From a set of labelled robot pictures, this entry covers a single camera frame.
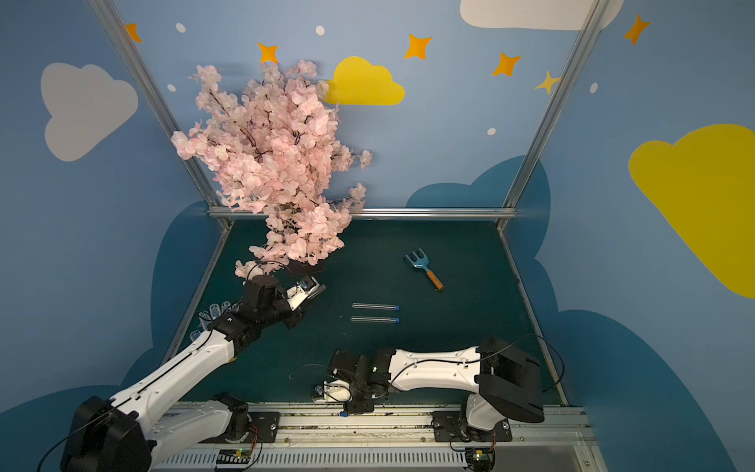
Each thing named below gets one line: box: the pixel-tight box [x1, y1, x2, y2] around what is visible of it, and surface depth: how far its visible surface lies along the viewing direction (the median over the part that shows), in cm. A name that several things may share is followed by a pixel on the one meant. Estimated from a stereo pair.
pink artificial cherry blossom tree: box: [171, 60, 372, 279], surface depth 72 cm
